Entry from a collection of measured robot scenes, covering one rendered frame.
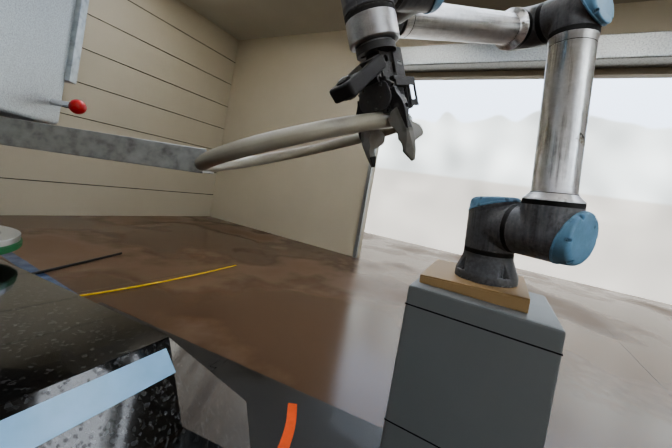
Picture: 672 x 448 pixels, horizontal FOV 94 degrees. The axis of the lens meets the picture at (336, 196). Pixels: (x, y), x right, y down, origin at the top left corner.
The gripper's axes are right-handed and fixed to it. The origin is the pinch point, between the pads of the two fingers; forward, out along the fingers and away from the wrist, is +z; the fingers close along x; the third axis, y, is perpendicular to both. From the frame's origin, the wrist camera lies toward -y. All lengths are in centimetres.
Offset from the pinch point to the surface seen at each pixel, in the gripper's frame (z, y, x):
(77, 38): -41, -34, 55
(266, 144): -6.3, -19.1, 8.0
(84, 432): 22, -48, 10
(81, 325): 15, -47, 26
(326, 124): -7.4, -11.5, 1.6
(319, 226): 103, 292, 420
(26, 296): 10, -52, 39
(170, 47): -269, 162, 575
